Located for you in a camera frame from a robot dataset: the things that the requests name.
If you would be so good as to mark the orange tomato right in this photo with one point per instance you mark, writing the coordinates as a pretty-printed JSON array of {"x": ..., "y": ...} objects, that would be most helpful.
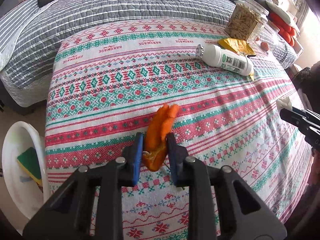
[{"x": 264, "y": 46}]

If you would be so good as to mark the green yellow sponge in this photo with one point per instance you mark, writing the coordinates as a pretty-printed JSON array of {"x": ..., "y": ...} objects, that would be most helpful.
[{"x": 28, "y": 161}]

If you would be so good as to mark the yellow snack wrapper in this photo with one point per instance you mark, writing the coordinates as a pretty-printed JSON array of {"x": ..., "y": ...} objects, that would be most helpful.
[{"x": 242, "y": 54}]

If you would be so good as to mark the white trash bucket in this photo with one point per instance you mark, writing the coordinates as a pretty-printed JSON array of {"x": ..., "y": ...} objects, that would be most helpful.
[{"x": 26, "y": 193}]

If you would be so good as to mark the grey striped quilt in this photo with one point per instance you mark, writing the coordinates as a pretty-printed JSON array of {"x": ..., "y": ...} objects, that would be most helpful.
[{"x": 31, "y": 36}]

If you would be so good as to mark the white plastic bottle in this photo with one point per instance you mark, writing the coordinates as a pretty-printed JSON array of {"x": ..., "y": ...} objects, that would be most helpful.
[{"x": 215, "y": 56}]

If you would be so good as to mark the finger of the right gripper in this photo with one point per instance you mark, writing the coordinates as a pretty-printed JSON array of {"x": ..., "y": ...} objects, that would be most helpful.
[{"x": 306, "y": 121}]

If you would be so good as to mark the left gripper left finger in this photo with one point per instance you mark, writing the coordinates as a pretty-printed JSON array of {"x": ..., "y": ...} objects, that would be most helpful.
[{"x": 88, "y": 204}]

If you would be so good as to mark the small white tissue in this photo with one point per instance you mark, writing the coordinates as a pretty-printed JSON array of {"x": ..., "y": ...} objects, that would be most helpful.
[{"x": 284, "y": 103}]

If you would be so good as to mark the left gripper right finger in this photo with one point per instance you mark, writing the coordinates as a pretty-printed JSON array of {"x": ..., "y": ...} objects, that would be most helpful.
[{"x": 221, "y": 204}]

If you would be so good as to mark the red cushion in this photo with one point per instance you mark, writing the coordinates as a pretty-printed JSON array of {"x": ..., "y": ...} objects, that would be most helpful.
[{"x": 287, "y": 32}]

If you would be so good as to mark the clear jar of nuts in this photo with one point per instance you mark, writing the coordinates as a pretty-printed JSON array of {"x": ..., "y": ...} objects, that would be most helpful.
[{"x": 247, "y": 20}]

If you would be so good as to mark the patterned handmade tablecloth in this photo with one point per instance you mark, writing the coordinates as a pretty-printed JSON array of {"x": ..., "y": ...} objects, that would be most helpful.
[{"x": 110, "y": 80}]

